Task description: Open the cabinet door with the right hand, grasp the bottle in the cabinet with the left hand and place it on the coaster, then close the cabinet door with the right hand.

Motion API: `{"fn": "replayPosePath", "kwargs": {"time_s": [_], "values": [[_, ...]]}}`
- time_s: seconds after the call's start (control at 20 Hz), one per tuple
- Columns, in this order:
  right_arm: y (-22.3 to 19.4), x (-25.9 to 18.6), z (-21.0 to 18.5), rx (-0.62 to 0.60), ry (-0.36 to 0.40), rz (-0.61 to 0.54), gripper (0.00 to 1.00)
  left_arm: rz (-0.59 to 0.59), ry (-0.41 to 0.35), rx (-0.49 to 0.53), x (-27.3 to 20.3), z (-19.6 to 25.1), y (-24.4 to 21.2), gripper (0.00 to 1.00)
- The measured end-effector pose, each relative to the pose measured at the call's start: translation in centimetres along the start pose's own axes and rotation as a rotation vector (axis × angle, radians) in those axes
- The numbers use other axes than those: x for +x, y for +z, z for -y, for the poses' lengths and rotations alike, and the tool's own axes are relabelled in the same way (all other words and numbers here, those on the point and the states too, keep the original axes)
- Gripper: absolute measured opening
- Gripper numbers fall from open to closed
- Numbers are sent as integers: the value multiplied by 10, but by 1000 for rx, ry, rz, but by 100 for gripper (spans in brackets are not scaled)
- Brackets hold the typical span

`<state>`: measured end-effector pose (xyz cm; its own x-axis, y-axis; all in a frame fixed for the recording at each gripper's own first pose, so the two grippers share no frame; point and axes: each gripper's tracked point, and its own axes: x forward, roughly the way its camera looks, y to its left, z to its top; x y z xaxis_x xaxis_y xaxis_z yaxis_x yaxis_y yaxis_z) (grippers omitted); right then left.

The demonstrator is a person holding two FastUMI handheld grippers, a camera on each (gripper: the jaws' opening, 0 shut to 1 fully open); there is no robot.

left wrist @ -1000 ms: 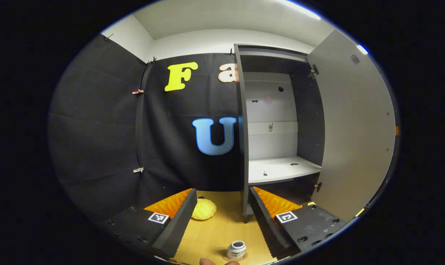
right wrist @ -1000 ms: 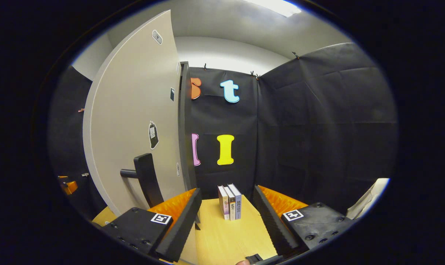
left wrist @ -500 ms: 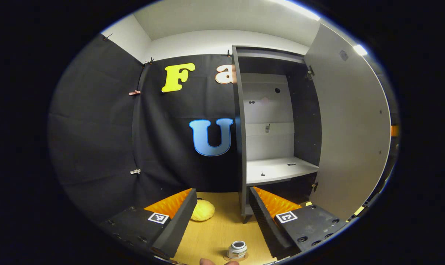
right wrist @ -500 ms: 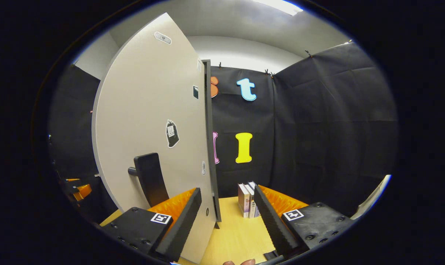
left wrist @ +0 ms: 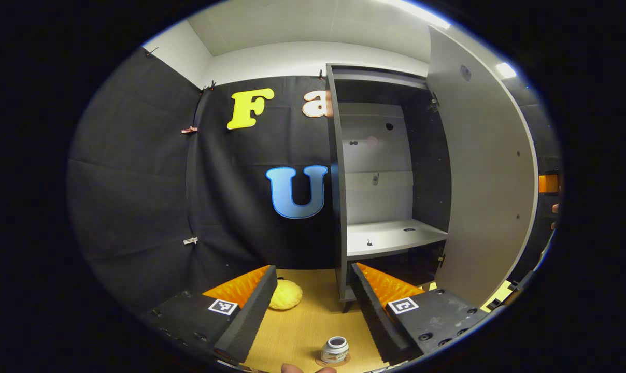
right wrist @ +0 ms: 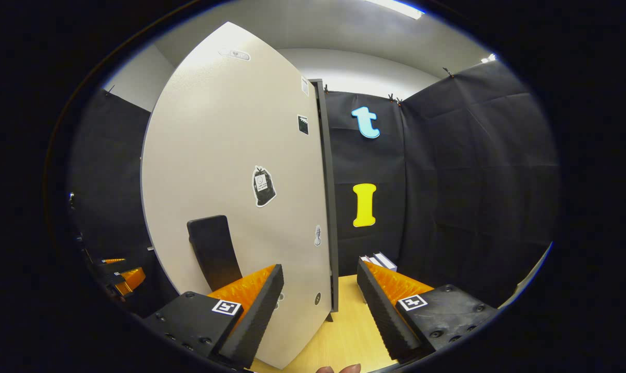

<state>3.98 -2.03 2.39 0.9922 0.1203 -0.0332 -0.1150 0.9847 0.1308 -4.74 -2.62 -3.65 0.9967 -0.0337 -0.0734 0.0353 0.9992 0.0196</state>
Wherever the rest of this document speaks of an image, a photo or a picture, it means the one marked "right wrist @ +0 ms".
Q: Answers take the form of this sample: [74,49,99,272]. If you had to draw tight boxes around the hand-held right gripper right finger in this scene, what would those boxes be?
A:
[356,258,500,363]

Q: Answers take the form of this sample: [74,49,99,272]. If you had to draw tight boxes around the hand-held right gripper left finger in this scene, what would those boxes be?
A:
[142,263,285,369]

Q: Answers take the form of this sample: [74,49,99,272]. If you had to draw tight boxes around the black door handle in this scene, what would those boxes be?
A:
[187,214,243,292]

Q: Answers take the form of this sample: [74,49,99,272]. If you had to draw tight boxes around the beige cabinet door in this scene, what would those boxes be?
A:
[140,21,335,370]

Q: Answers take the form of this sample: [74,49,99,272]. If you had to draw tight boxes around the purple cover book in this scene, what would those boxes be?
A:
[374,251,398,273]

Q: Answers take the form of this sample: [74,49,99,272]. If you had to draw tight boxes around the white panel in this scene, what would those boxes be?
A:
[500,242,553,309]

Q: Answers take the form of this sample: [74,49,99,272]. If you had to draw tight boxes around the black backdrop cloth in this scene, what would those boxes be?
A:
[67,61,560,318]

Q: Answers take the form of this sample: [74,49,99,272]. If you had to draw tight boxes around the long ceiling light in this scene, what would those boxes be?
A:
[364,0,425,21]

